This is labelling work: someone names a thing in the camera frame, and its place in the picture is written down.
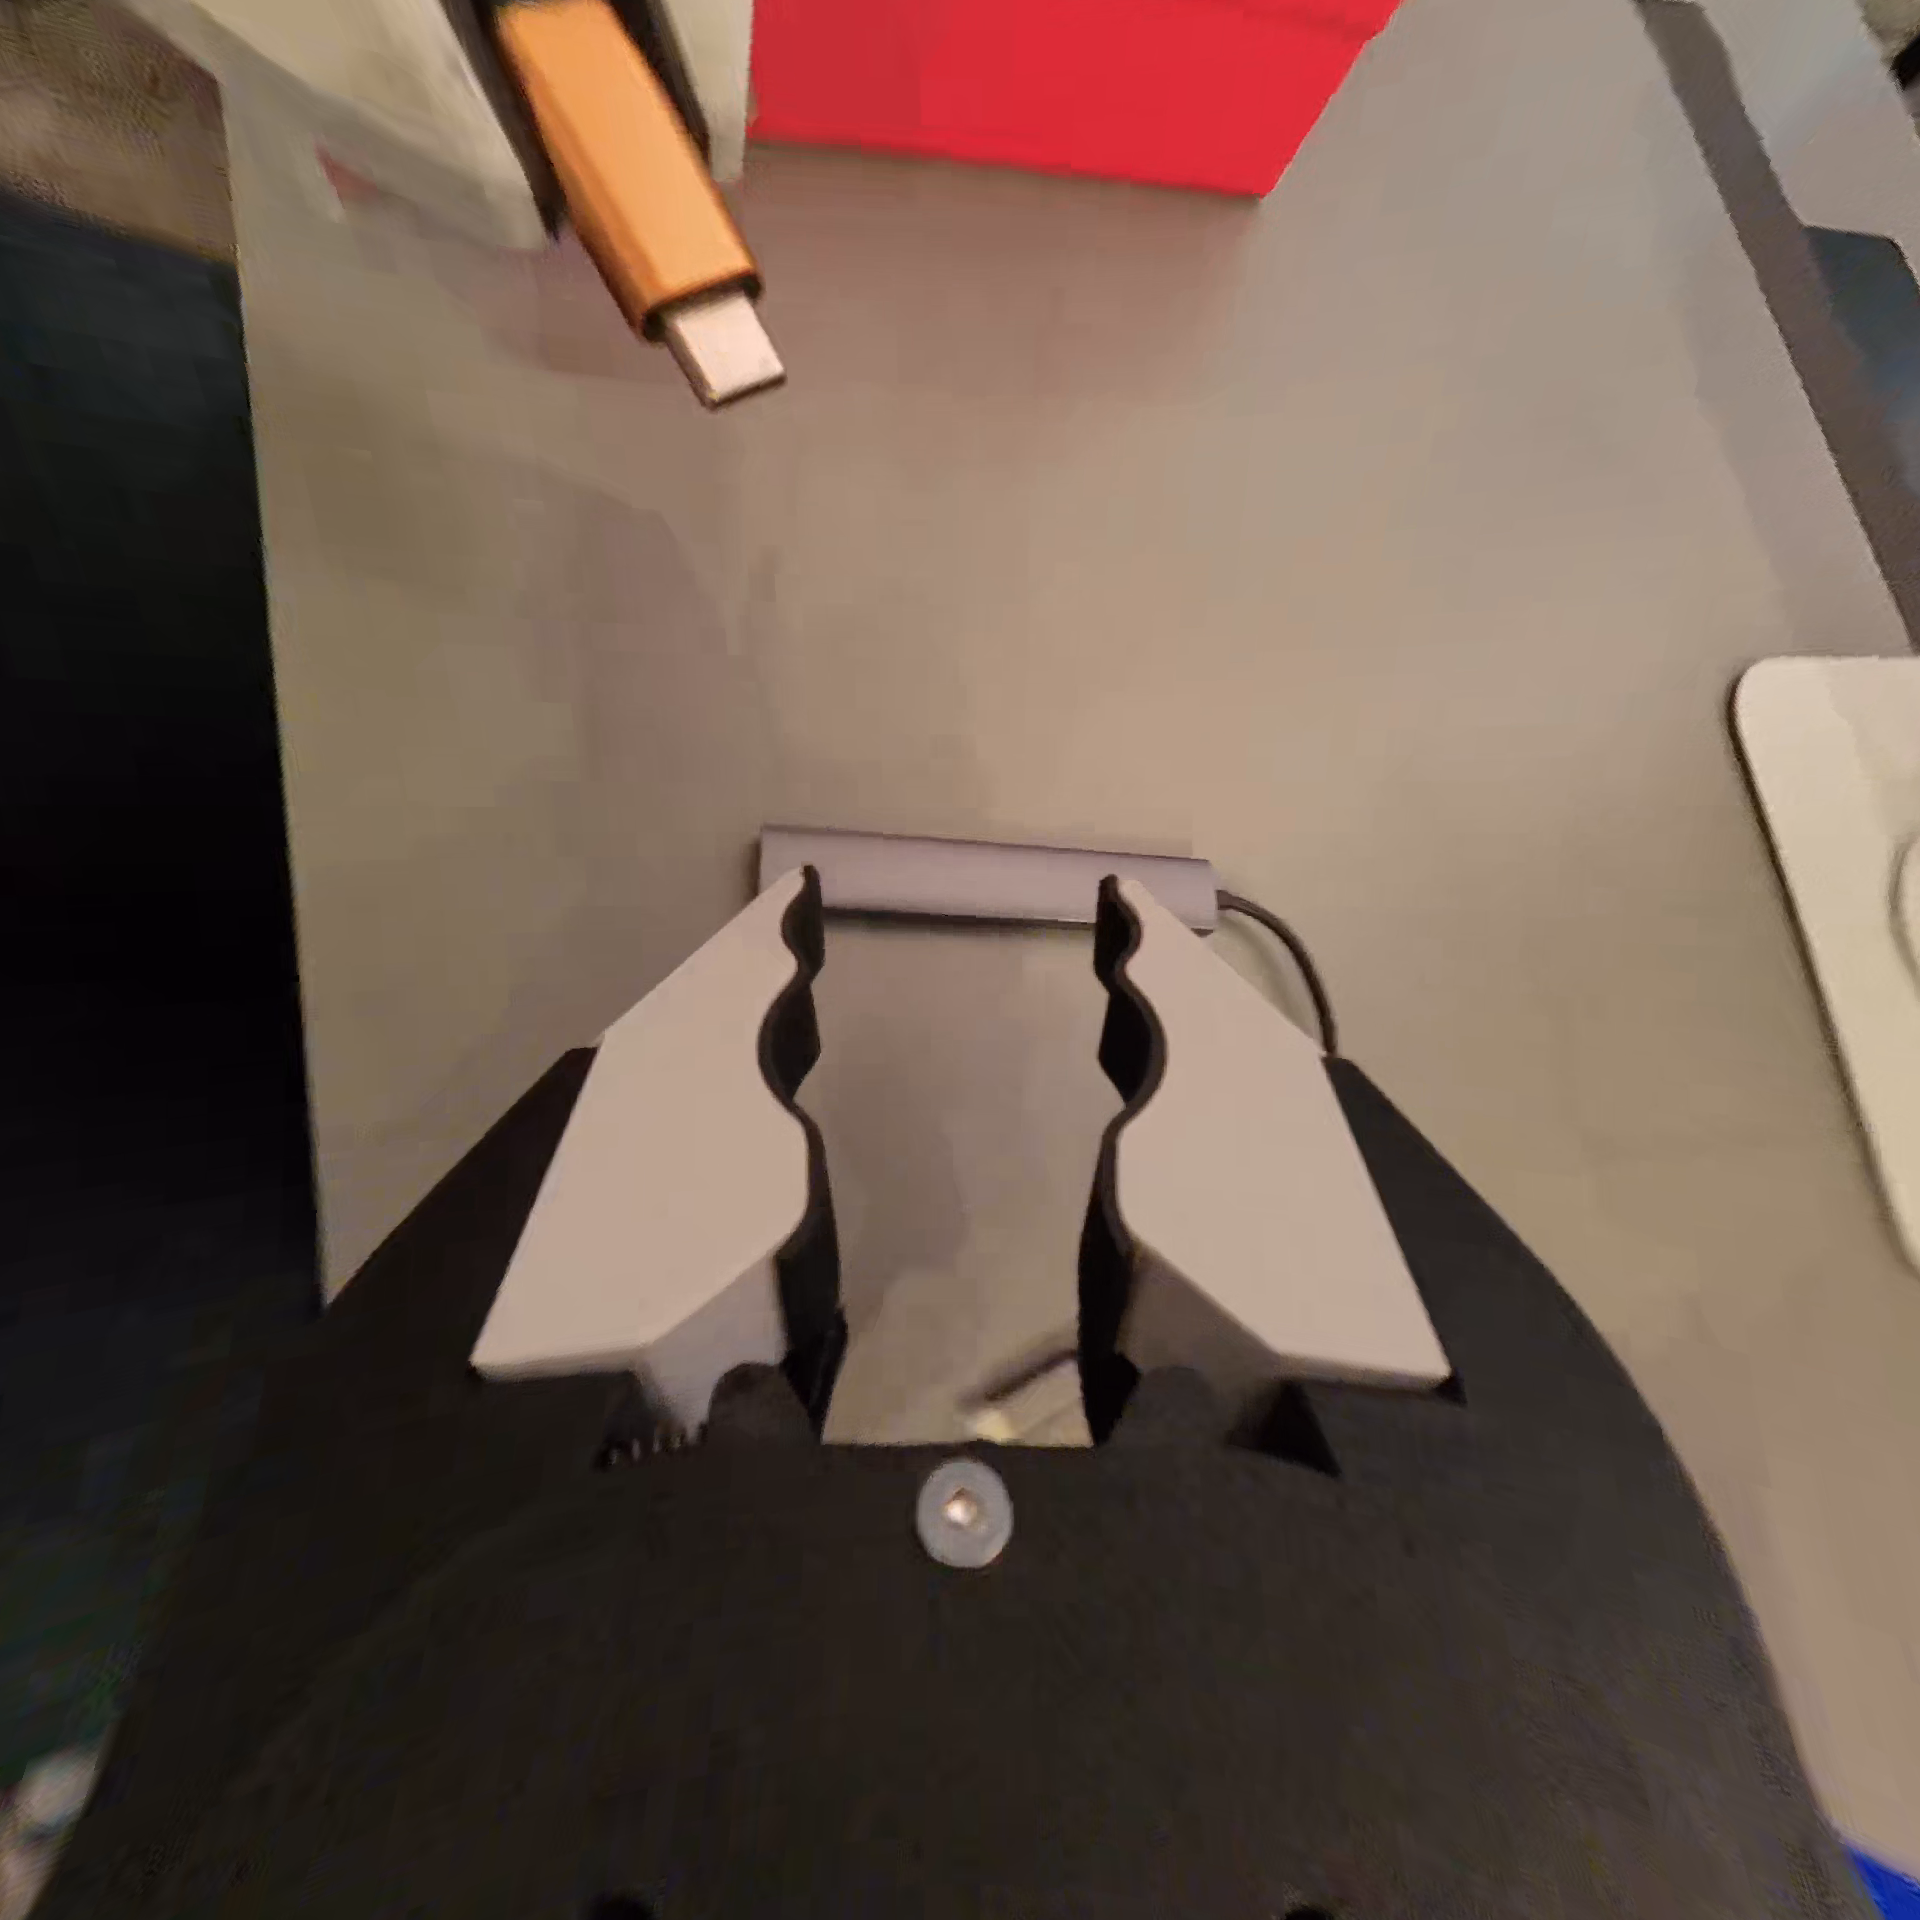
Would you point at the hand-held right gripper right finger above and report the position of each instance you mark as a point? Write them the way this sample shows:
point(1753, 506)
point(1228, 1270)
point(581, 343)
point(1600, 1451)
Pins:
point(1274, 1199)

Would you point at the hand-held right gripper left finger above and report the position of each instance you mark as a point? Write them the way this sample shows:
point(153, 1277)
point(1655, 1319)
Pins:
point(660, 1199)

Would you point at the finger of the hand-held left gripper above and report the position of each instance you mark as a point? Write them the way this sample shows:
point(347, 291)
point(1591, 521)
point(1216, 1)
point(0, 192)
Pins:
point(359, 76)
point(697, 59)

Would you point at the red plastic bin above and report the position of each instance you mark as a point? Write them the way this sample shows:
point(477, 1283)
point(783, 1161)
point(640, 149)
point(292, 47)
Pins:
point(1052, 76)

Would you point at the dark USB hub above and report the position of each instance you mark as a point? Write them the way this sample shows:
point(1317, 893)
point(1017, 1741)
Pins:
point(960, 870)

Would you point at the white stand base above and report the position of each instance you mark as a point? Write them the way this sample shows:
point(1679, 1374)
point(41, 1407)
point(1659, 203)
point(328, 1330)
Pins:
point(1845, 870)

